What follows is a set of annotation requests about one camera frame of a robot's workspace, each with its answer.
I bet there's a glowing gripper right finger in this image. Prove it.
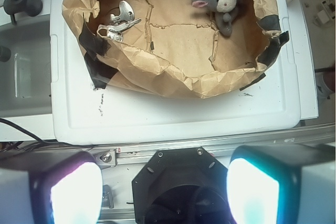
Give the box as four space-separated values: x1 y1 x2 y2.
226 144 335 223

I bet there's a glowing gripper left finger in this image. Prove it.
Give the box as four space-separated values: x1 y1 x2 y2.
1 151 103 223

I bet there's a white plastic bin lid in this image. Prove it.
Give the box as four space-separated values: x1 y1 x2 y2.
50 0 301 145

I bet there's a clear plastic side bin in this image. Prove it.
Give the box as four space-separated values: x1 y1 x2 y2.
1 15 51 118

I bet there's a brown crumpled paper bag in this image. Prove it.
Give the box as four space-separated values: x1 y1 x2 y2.
62 0 289 99

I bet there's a silver metal toy gun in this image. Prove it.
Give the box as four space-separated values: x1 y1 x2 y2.
97 0 142 42

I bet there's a black clamp knob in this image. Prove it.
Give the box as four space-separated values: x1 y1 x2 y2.
3 0 43 25

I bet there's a gray plush mouse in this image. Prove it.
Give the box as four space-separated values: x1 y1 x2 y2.
192 0 243 37

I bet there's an aluminium frame rail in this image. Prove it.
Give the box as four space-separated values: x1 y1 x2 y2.
89 123 335 166

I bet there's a black cable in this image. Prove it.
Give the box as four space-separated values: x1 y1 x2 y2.
0 118 95 149

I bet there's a black octagonal mount plate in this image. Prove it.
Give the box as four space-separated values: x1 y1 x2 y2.
132 147 235 223

